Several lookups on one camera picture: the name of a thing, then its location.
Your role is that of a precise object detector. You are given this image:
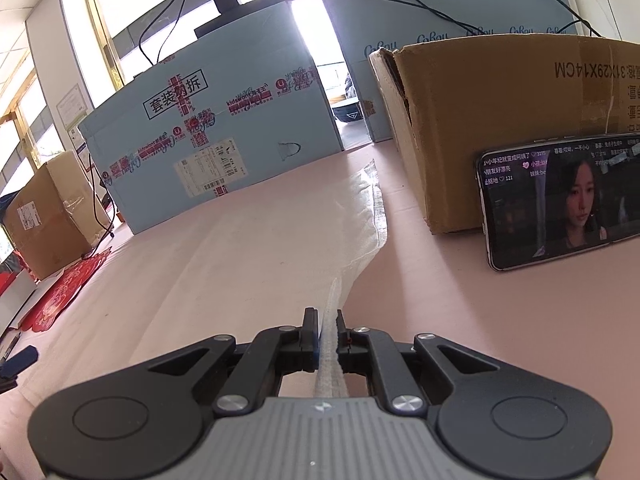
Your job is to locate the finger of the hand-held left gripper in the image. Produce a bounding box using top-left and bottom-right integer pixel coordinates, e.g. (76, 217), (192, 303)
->
(0, 345), (39, 393)

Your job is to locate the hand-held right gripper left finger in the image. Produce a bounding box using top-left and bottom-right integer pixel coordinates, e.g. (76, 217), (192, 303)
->
(146, 308), (321, 416)

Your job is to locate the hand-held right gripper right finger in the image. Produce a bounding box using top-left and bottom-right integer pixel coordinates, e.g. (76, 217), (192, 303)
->
(336, 310), (501, 413)

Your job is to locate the white woven shopping bag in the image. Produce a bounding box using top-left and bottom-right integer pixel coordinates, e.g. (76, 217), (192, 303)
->
(50, 157), (391, 401)

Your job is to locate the red printed cloth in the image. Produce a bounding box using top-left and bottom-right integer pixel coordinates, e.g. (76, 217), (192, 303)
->
(17, 247), (116, 333)

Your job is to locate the closed brown cardboard box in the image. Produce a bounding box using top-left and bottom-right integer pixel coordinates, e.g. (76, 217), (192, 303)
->
(2, 151), (112, 281)

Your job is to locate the blue cardboard box with tape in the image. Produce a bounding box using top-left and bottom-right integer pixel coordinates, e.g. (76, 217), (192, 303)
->
(77, 0), (346, 236)

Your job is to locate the black smartphone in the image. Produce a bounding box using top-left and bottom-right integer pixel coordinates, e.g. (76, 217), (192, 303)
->
(474, 132), (640, 272)

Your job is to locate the open brown cardboard box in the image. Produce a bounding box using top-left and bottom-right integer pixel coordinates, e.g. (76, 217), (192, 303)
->
(368, 34), (640, 235)

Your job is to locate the plain blue cardboard box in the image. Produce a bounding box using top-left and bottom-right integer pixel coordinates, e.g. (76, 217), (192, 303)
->
(320, 0), (591, 143)

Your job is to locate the black cable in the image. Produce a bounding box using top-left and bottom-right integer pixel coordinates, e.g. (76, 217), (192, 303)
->
(137, 0), (228, 78)
(85, 152), (117, 241)
(335, 0), (606, 38)

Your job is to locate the framed wall notice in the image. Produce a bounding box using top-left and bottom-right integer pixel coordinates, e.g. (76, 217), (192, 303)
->
(56, 82), (90, 128)

